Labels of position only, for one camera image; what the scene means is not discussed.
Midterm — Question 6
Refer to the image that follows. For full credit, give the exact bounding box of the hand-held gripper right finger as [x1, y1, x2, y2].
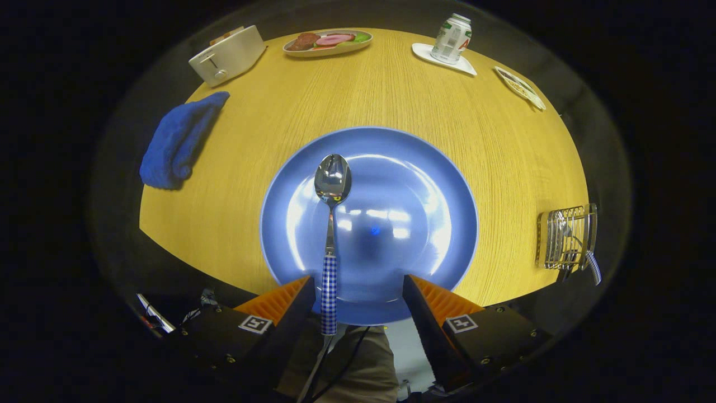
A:
[403, 274, 554, 393]

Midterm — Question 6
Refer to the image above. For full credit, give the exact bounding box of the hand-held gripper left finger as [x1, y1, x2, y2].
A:
[173, 275, 317, 392]

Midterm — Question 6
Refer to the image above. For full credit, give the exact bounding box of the checkered handle metal spoon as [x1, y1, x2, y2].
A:
[314, 153, 353, 336]

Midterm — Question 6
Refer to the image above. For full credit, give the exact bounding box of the checkered handle metal fork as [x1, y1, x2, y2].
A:
[557, 221, 603, 287]

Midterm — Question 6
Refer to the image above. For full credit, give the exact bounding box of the white framed device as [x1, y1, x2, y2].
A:
[137, 294, 175, 335]

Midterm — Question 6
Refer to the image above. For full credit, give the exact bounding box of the blue round plate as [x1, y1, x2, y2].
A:
[260, 126, 480, 326]

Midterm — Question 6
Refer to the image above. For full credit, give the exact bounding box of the blue folded towel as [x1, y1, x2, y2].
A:
[139, 91, 230, 191]

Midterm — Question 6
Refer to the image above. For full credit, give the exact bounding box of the white divided snack dish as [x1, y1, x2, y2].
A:
[494, 66, 547, 111]

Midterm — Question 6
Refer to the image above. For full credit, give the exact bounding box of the white coaster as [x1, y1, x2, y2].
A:
[412, 43, 478, 77]

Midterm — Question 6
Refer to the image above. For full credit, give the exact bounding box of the white toaster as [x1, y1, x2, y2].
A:
[189, 25, 267, 88]

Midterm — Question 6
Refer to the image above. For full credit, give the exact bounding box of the grey food plate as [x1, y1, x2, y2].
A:
[282, 29, 374, 58]

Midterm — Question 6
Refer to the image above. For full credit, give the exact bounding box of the brown meat slice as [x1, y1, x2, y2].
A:
[286, 32, 321, 51]

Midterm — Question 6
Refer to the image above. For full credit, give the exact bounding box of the white green drink bottle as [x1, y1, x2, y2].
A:
[430, 13, 473, 65]

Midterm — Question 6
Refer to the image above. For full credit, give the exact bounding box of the brown toast slice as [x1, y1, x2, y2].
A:
[210, 26, 245, 45]

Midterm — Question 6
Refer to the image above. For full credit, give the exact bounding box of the metal wire cutlery rack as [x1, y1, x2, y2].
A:
[535, 203, 599, 271]

